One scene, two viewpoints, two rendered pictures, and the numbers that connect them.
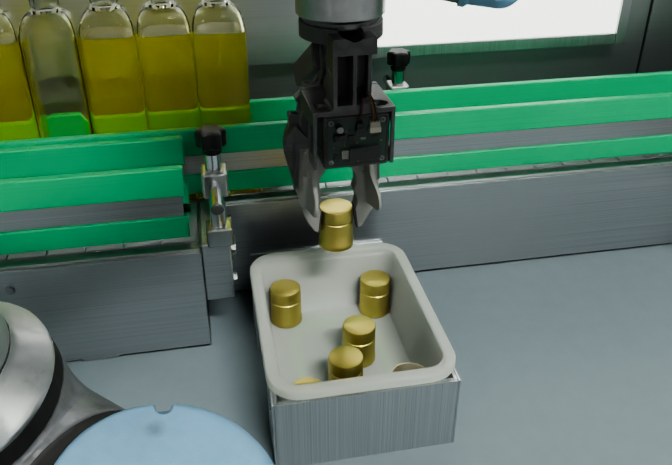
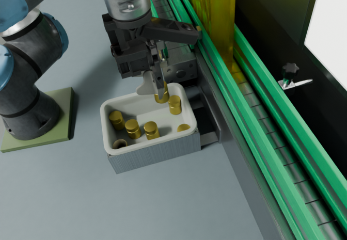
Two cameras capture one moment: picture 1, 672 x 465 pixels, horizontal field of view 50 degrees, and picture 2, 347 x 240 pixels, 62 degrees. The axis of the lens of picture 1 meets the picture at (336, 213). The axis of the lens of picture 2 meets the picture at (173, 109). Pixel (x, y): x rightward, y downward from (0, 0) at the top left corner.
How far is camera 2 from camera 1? 0.83 m
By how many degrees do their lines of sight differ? 71
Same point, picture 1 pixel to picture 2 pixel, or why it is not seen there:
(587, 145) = (291, 221)
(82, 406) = (20, 45)
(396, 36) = (330, 63)
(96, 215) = not seen: hidden behind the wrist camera
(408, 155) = (237, 111)
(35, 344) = (16, 26)
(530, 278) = (236, 218)
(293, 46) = (289, 25)
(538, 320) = (195, 217)
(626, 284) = not seen: outside the picture
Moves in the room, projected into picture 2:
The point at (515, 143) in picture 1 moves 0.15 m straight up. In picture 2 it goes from (266, 166) to (280, 112)
